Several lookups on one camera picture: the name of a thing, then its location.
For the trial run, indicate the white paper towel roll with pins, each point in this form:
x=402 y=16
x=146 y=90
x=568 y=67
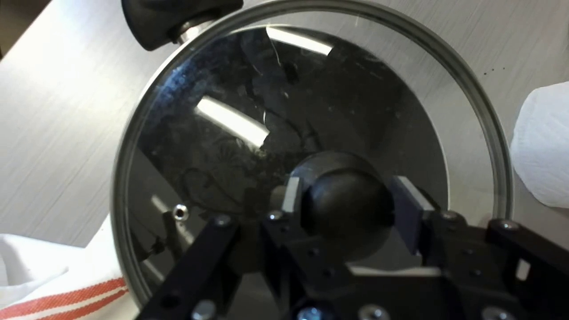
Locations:
x=545 y=147

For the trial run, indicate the black cooking pot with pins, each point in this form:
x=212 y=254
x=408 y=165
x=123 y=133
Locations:
x=160 y=23

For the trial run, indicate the glass lid with black knob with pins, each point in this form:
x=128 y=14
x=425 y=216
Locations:
x=237 y=88

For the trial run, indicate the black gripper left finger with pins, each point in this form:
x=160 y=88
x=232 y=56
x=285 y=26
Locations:
x=278 y=248

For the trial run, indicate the white red-striped towel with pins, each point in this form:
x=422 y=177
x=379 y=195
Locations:
x=54 y=284

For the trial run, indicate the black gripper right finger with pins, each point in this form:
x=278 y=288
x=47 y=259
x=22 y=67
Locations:
x=473 y=266

